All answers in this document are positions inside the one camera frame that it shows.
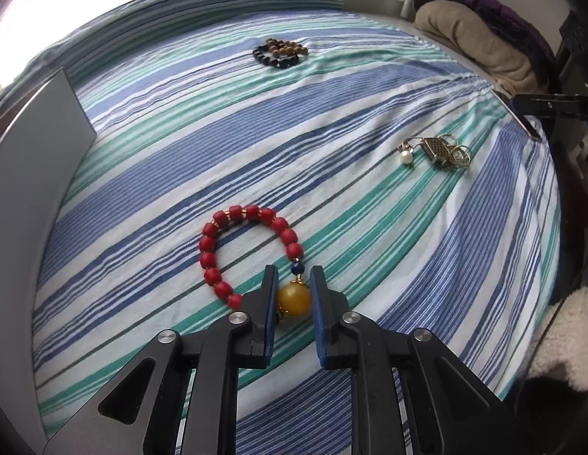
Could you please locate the blue green striped bedsheet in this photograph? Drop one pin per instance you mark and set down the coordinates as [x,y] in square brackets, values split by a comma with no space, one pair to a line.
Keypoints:
[322,128]

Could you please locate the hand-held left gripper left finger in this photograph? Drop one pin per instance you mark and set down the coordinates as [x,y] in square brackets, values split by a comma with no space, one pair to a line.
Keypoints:
[270,322]

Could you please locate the purple cloth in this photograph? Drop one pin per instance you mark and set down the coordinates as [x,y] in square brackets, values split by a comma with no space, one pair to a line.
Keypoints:
[507,12]

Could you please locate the white cardboard box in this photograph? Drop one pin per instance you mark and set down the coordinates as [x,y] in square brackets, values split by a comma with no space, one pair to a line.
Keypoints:
[33,175]

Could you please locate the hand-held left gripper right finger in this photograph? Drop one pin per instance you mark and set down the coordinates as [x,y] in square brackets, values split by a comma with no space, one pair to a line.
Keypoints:
[321,322]

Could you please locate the beige blanket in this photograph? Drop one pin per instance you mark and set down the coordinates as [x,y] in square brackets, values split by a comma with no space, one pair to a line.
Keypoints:
[474,42]

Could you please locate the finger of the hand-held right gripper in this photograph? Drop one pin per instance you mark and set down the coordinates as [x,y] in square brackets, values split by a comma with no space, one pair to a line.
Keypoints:
[554,105]

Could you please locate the metal charm with pearl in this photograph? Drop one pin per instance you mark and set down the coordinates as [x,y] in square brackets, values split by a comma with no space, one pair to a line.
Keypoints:
[436,149]

